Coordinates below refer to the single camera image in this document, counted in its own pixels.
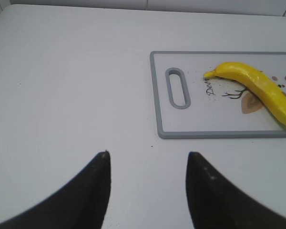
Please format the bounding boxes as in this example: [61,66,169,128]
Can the grey rimmed white cutting board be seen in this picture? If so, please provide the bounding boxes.
[150,51,286,139]

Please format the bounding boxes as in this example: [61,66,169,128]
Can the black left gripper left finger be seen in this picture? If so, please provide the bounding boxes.
[0,151,111,229]

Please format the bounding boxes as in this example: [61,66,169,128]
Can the yellow plastic banana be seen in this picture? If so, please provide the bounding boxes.
[204,62,286,126]

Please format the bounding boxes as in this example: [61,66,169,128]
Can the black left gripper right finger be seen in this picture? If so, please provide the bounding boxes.
[185,152,286,229]

